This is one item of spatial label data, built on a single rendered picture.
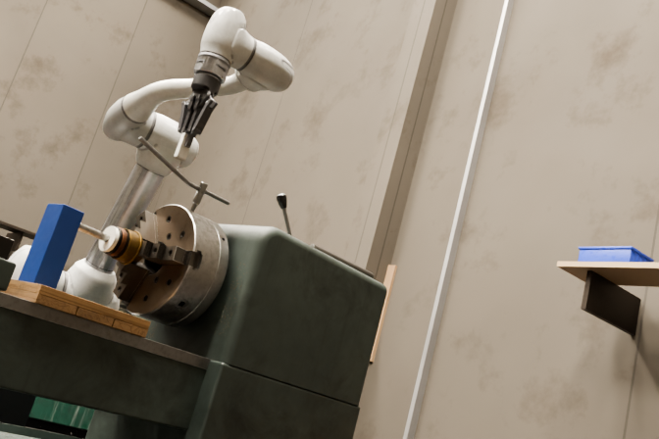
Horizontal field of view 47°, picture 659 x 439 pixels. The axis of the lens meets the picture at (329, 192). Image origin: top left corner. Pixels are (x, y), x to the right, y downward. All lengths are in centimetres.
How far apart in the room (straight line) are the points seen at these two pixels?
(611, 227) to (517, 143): 114
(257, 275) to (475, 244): 385
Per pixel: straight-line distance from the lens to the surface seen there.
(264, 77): 217
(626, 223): 512
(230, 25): 212
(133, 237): 204
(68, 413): 827
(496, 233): 569
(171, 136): 255
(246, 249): 210
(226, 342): 204
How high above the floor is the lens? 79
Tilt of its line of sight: 16 degrees up
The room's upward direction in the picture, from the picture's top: 16 degrees clockwise
